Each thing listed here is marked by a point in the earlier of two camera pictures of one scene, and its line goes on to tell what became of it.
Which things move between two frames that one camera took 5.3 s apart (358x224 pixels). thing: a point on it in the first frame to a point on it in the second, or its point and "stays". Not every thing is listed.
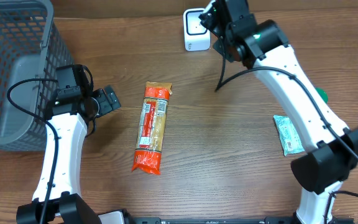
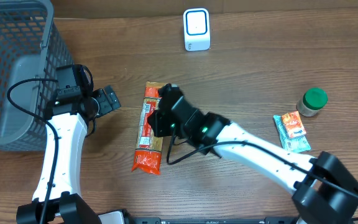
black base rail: x=228 y=220 stays
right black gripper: x=217 y=34 to x=152 y=121
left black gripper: x=110 y=99 stays
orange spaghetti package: x=151 y=126 stays
